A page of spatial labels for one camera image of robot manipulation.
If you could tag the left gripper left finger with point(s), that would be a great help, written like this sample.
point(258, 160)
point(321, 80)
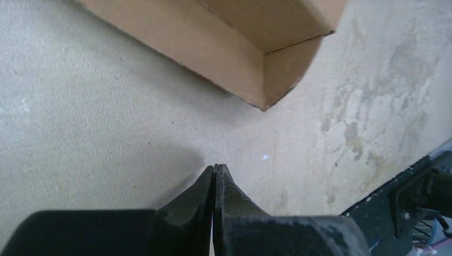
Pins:
point(181, 227)

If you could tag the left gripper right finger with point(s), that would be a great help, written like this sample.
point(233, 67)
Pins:
point(240, 227)

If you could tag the brown cardboard box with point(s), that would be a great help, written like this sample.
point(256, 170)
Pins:
point(257, 50)

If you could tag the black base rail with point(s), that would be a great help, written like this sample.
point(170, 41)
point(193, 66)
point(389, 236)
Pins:
point(389, 214)

